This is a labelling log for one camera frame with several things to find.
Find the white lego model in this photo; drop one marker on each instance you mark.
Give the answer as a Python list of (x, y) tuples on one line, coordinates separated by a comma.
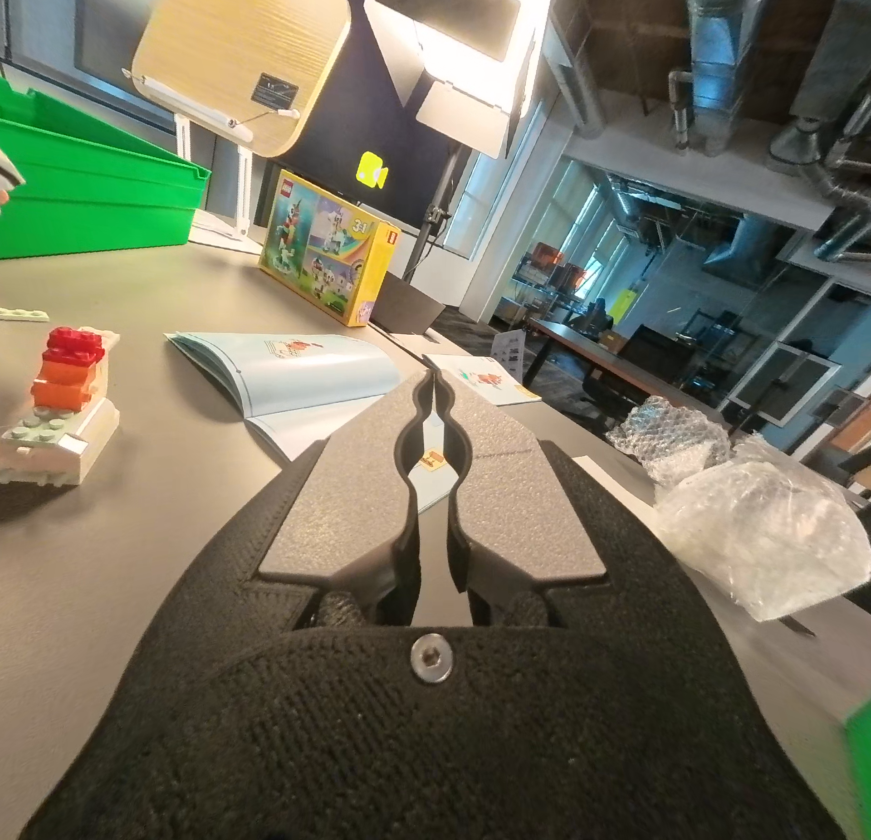
[(61, 411)]

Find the green plastic bin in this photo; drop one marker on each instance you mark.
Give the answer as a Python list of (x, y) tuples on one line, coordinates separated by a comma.
[(88, 187)]

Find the black light stand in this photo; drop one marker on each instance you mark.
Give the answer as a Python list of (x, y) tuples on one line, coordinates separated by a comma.
[(435, 207)]

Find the large dark screen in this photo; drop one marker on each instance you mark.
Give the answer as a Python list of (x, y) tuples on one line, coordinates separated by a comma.
[(381, 132)]

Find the green plastic piece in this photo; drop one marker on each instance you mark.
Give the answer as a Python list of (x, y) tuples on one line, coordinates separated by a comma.
[(859, 772)]

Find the yellow lego box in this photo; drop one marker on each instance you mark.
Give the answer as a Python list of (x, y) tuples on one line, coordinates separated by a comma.
[(326, 248)]

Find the open light blue instruction booklet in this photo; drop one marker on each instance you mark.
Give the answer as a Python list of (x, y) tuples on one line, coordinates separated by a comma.
[(306, 377)]

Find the white instruction booklet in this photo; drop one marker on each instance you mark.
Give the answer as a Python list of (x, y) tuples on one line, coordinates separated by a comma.
[(486, 377)]

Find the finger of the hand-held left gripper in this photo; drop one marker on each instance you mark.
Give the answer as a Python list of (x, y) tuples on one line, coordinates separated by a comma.
[(10, 170)]

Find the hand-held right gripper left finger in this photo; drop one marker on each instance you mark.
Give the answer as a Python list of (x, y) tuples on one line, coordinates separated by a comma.
[(340, 513)]

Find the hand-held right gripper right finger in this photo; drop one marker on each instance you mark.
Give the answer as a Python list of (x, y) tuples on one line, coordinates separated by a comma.
[(531, 513)]

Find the bubble wrap sheet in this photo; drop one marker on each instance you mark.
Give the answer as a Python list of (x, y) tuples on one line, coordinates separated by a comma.
[(670, 438)]

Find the light green lego plate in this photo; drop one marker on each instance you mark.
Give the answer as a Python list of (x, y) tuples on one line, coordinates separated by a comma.
[(24, 314)]

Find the long wooden table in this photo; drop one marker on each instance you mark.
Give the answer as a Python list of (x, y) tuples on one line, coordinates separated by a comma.
[(612, 360)]

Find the black monitor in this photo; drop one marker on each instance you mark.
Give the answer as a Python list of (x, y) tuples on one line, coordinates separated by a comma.
[(408, 309)]

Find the light wooden panel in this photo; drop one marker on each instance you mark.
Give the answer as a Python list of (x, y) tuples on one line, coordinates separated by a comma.
[(238, 51)]

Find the clear plastic bag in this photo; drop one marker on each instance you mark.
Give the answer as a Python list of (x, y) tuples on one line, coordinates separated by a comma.
[(762, 534)]

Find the white light box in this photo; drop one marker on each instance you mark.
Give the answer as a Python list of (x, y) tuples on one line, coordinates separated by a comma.
[(463, 44)]

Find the silver ventilation duct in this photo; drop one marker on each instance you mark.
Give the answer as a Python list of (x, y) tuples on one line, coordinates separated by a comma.
[(714, 57)]

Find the white metal frame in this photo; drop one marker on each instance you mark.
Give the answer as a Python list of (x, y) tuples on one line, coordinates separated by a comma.
[(241, 187)]

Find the white printed paper sheet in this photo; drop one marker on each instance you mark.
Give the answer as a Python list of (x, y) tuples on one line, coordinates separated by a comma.
[(509, 353)]

